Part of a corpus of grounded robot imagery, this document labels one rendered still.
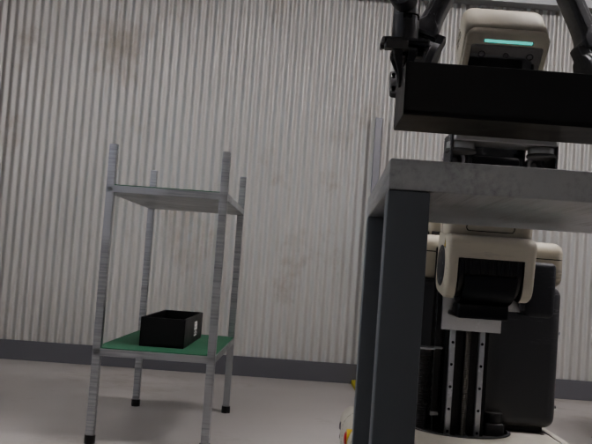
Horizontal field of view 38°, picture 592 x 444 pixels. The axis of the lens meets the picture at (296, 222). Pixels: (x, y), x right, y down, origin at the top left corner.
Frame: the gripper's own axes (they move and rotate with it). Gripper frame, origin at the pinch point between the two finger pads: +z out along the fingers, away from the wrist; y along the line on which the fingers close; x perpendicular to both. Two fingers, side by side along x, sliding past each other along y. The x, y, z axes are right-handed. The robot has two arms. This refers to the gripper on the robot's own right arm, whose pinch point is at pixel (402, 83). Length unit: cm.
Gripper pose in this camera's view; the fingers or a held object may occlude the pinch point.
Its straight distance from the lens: 191.3
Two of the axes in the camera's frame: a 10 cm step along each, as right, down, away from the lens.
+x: 0.0, 0.7, 10.0
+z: -0.8, 9.9, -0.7
